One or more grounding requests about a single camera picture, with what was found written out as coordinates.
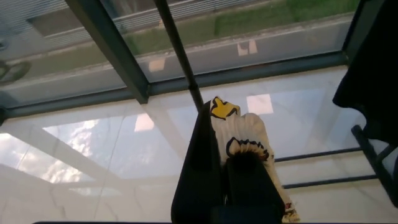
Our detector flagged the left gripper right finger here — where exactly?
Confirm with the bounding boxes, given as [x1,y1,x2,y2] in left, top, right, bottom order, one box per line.
[226,152,285,223]

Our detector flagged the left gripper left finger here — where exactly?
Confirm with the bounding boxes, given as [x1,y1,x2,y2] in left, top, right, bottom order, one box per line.
[170,101,225,223]

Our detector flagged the cream printed garment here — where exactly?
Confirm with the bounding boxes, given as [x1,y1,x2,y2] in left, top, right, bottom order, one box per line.
[210,96,301,223]

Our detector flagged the black garment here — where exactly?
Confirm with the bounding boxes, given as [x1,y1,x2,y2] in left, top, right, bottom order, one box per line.
[332,0,398,147]

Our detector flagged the black clothes rack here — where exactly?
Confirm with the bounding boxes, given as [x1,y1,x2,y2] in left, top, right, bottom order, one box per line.
[154,0,398,208]

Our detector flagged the window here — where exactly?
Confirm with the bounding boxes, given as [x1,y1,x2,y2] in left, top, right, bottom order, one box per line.
[0,0,386,121]

